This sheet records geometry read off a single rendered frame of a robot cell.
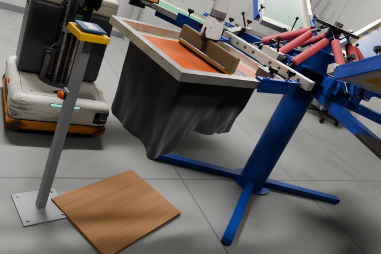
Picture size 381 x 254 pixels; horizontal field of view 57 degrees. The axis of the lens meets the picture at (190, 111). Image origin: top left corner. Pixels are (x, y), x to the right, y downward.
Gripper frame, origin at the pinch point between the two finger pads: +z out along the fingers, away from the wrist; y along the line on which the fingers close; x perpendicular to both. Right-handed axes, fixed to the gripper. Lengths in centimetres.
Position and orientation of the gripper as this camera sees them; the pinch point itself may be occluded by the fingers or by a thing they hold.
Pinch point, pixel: (206, 48)
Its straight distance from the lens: 172.3
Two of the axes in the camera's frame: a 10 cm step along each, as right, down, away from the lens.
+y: -7.2, 0.0, -6.9
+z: -3.2, 8.9, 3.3
